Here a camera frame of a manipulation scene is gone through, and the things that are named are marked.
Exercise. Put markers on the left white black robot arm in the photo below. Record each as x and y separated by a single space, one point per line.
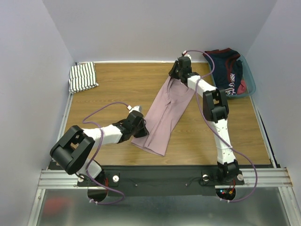
72 150

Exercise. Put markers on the aluminium frame rail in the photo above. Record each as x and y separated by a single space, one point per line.
39 198
287 195
266 177

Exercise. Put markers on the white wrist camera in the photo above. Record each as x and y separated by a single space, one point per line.
185 54
137 108

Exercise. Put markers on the right aluminium frame rail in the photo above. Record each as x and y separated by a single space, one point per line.
287 195

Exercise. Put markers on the left aluminium frame rail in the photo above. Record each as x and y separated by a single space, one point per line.
39 198

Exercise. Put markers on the pink tank top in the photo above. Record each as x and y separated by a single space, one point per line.
166 110

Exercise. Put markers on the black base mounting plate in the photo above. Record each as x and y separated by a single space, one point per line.
164 180

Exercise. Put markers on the teal plastic basket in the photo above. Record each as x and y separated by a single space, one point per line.
247 76

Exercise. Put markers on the front aluminium frame rail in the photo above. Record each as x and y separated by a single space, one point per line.
266 177

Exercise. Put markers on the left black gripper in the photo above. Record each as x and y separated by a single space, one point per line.
144 133

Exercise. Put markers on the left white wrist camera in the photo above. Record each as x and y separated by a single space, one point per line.
137 108

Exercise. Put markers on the black white striped tank top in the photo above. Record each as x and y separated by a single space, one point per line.
82 77

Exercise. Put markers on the red garment in basket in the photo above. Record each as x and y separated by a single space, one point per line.
242 88

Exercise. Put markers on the dark navy maroon garment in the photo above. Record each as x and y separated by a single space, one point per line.
228 69

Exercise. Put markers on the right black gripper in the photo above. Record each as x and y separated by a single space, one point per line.
175 71

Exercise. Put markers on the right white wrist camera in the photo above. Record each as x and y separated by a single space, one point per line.
185 54

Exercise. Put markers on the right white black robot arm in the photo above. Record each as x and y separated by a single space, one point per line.
215 110

